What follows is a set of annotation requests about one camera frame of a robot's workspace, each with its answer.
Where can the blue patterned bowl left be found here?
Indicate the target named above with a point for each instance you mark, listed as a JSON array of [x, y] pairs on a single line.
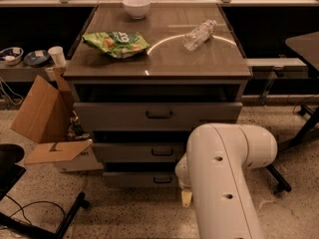
[[11, 56]]

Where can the black stand base right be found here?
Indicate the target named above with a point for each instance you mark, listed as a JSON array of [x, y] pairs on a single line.
[[307, 133]]

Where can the open cardboard box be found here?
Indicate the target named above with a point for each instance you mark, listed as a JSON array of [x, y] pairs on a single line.
[[46, 117]]

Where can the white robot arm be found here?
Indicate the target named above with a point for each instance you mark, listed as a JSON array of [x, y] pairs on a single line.
[[212, 170]]

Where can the grey bottom drawer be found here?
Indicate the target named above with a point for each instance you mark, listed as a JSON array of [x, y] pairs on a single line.
[[139, 179]]

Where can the white paper cup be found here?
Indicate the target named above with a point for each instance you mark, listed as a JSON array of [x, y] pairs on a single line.
[[57, 55]]

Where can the clear plastic water bottle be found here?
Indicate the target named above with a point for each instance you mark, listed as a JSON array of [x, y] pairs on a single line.
[[201, 33]]

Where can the grey drawer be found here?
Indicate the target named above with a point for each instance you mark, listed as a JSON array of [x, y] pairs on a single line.
[[153, 116], [138, 152], [139, 179]]

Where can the grey top drawer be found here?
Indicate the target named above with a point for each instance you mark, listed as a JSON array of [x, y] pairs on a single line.
[[153, 116]]

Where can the grey drawer cabinet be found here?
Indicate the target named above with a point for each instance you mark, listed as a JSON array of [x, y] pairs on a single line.
[[167, 72]]

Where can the blue patterned bowl right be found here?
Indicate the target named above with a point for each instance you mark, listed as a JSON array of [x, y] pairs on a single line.
[[37, 58]]

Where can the blue patterned bowl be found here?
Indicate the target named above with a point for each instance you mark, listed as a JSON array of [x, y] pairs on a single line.
[[37, 58], [11, 56]]

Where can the green chip bag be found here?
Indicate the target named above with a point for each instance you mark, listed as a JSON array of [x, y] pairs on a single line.
[[118, 45]]

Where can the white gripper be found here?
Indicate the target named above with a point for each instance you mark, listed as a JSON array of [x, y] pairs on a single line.
[[181, 176]]

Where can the white bowl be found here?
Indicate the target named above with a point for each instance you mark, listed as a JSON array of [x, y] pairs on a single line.
[[137, 9]]

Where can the grey middle drawer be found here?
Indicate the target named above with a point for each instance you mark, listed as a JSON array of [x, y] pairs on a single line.
[[138, 152]]

